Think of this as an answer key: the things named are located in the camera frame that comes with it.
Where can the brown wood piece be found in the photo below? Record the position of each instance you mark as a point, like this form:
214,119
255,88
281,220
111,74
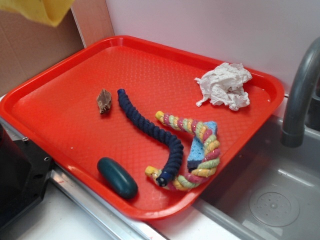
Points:
104,101

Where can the red plastic tray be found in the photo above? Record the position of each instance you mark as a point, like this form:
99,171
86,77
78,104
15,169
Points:
58,110

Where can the grey sink basin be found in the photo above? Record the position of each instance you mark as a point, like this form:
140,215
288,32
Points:
268,191

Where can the blue sponge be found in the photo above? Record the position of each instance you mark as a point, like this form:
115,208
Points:
196,155

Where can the yellow cloth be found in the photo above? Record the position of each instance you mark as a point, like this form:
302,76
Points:
47,12

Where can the crumpled white paper towel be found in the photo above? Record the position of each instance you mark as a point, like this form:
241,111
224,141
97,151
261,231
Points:
224,85

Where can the dark green oval soap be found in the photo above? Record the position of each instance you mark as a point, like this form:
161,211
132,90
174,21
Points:
120,181

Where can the brown cardboard panel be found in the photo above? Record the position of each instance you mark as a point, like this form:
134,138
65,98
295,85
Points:
28,48

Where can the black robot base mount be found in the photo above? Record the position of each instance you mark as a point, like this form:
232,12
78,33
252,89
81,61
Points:
25,169

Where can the grey faucet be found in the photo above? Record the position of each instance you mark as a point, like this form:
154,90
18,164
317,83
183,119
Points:
303,104

